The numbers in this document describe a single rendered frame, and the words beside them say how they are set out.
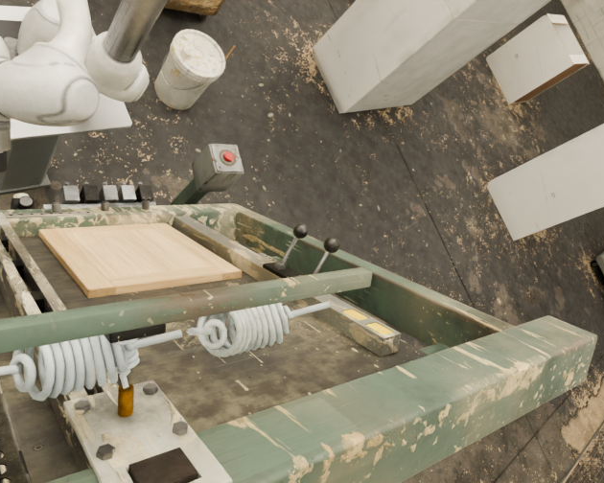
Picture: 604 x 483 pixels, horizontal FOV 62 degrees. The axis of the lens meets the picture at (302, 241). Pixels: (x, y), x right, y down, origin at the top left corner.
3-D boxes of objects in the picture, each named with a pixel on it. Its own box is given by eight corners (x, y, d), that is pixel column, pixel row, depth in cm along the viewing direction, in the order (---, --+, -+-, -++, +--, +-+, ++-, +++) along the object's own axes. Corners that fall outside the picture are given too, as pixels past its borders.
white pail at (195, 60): (190, 68, 307) (223, 17, 272) (208, 111, 304) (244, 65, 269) (142, 70, 287) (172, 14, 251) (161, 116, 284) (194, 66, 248)
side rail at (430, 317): (248, 239, 186) (251, 210, 183) (527, 384, 104) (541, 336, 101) (235, 240, 182) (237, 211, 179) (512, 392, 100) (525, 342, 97)
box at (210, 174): (217, 165, 201) (238, 144, 187) (223, 193, 198) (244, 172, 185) (189, 165, 194) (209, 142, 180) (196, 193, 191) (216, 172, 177)
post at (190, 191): (150, 237, 255) (212, 172, 198) (151, 247, 254) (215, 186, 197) (138, 238, 252) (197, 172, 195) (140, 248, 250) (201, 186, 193)
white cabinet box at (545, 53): (504, 57, 577) (564, 15, 522) (526, 102, 571) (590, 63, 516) (484, 57, 548) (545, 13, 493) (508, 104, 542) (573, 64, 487)
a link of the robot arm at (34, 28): (29, 24, 167) (42, -25, 151) (82, 56, 175) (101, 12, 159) (6, 55, 158) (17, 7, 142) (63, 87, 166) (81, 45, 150)
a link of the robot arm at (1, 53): (-67, 114, 91) (-12, 124, 87) (-74, 22, 87) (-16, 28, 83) (-12, 116, 101) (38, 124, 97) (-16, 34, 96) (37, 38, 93)
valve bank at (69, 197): (144, 197, 198) (165, 171, 180) (151, 231, 195) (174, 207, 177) (-3, 200, 167) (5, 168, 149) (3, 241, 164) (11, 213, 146)
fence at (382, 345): (187, 227, 169) (188, 216, 168) (398, 352, 98) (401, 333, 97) (173, 227, 166) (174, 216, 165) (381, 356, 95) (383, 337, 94)
